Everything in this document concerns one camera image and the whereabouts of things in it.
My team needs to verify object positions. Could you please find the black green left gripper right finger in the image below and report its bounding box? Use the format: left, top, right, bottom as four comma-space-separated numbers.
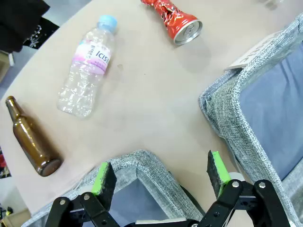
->
200, 150, 293, 227

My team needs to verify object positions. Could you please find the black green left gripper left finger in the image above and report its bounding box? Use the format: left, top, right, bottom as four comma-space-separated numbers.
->
45, 161, 124, 227

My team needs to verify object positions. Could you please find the brown glass bottle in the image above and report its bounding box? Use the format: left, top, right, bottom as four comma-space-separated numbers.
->
5, 96, 63, 177

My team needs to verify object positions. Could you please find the small blue-capped plastic bottle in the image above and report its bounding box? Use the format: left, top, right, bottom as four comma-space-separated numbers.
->
56, 14, 118, 119

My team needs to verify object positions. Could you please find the crushed red can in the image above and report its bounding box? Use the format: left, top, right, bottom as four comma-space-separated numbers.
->
140, 0, 203, 46

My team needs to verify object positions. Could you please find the gray fabric basket for bottles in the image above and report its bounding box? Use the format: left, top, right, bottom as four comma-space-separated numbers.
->
23, 148, 206, 227

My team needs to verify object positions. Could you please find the gray fabric basket for plastic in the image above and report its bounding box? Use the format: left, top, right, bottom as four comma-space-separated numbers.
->
198, 13, 303, 227

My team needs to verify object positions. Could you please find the cardboard box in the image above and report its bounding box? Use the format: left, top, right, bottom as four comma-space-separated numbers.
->
0, 208, 31, 227

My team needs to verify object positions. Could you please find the red floral cloth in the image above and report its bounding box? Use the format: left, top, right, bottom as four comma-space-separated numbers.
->
0, 146, 11, 178

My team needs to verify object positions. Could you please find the white printed label card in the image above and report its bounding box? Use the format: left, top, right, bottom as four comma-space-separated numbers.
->
223, 29, 285, 71

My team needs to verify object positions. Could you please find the black garment with white flowers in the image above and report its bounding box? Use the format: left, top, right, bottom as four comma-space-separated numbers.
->
22, 17, 60, 50

